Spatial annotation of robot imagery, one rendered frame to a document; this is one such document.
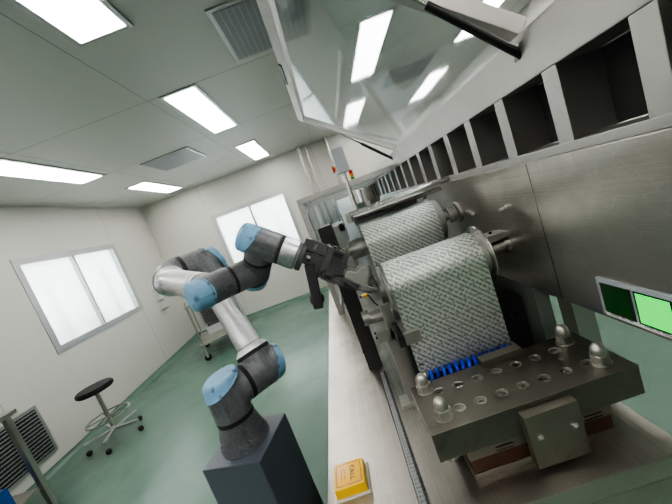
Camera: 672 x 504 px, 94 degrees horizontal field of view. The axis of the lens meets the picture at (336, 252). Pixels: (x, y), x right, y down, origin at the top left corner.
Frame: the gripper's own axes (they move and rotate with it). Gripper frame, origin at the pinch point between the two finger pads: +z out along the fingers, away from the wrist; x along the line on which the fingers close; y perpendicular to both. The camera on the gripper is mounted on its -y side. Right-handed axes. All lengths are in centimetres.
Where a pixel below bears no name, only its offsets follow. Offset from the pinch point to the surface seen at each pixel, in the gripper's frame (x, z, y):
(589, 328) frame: 9, 66, 9
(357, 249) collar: 23.5, -3.9, 6.5
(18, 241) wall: 288, -340, -140
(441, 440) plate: -24.3, 17.5, -17.6
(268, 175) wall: 552, -151, 37
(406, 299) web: -4.6, 7.9, 1.6
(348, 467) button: -12.8, 7.2, -38.1
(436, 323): -4.6, 17.0, -1.5
